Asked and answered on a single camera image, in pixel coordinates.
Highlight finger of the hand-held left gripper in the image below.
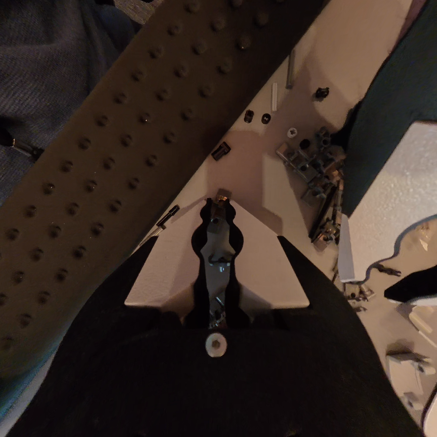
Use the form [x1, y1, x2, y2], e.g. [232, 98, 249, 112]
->
[339, 119, 437, 282]
[384, 266, 437, 338]

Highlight light grey holed curved panel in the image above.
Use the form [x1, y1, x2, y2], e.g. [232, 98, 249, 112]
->
[386, 341, 431, 374]

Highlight grey connector tube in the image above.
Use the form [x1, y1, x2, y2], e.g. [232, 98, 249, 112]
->
[138, 226, 163, 247]

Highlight pile of small toy parts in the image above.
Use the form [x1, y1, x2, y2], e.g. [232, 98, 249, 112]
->
[276, 126, 346, 247]

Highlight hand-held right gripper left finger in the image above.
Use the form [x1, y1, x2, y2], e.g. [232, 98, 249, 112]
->
[124, 198, 213, 329]

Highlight grey track link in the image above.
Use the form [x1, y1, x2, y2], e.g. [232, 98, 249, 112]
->
[209, 187, 234, 233]

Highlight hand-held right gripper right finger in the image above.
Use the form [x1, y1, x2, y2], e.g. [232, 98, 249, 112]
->
[224, 200, 311, 329]

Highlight dark studded panel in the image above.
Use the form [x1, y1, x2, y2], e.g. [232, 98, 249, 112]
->
[0, 0, 332, 362]

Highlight black long toy pin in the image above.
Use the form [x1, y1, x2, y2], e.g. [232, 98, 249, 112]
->
[155, 204, 180, 230]

